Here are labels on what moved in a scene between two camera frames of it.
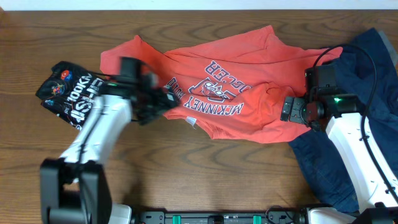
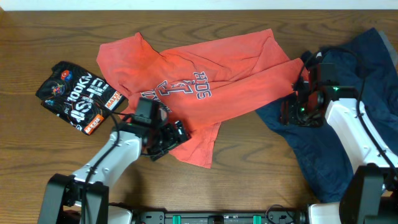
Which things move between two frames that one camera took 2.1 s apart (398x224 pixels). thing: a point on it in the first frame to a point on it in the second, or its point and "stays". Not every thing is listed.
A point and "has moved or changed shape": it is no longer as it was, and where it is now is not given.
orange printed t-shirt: x=232 y=88 has moved or changed shape
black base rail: x=298 y=216 stays
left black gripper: x=165 y=105 to x=173 y=140
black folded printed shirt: x=68 y=92 stays
